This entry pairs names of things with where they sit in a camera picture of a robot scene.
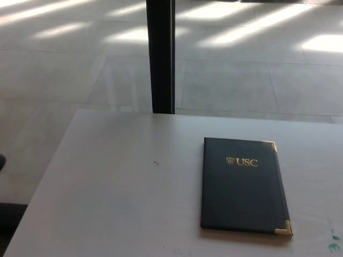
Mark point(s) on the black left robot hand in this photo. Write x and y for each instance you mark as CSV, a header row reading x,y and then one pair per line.
x,y
2,162

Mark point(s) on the dark blue USC diary folder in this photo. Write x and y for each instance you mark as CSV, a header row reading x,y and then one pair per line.
x,y
241,192

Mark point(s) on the black window frame post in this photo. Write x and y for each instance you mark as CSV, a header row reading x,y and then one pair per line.
x,y
160,53

